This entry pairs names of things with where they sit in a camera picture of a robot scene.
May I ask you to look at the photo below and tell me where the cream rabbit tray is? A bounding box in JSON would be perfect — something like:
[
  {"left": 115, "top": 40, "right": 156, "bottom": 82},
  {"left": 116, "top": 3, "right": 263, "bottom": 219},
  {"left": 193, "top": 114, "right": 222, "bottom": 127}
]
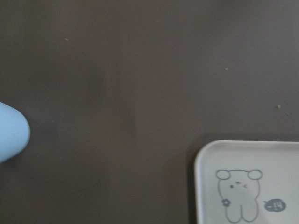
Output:
[{"left": 194, "top": 140, "right": 299, "bottom": 224}]

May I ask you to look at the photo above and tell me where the blue cup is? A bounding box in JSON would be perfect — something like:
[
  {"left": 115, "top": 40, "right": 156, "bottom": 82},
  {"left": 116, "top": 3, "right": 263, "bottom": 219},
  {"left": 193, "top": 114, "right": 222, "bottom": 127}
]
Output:
[{"left": 0, "top": 103, "right": 30, "bottom": 163}]

